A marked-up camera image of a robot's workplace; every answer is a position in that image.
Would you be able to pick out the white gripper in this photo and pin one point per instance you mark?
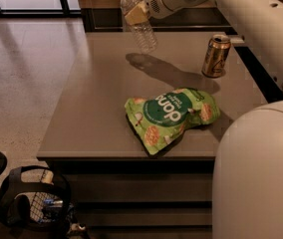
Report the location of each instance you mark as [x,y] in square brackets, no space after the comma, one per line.
[158,1]

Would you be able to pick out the clear plastic water bottle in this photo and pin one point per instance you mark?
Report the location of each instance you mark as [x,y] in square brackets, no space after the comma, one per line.
[143,32]

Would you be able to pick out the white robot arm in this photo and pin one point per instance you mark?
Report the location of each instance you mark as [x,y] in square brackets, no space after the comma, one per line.
[247,186]

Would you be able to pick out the gold soda can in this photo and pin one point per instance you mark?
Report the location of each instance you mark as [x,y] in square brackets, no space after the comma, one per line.
[217,52]

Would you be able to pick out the green snack bag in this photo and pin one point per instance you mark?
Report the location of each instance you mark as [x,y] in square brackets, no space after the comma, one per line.
[160,121]

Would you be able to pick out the grey drawer cabinet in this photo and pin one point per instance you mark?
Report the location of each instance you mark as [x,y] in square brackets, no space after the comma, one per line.
[119,190]

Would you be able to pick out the black mesh basket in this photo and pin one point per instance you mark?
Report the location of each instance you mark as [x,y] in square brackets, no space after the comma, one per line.
[37,199]

